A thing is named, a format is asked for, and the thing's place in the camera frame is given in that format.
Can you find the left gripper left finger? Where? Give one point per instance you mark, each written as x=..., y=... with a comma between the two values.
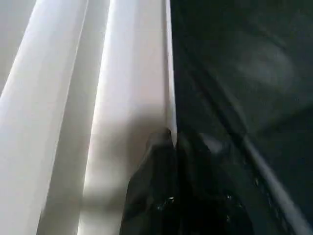
x=151, y=196

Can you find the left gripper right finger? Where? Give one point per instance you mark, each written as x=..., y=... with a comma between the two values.
x=205, y=196

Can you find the white plastic table top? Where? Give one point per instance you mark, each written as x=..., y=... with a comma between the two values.
x=58, y=98

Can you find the black table mat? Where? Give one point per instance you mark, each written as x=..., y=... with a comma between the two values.
x=254, y=73

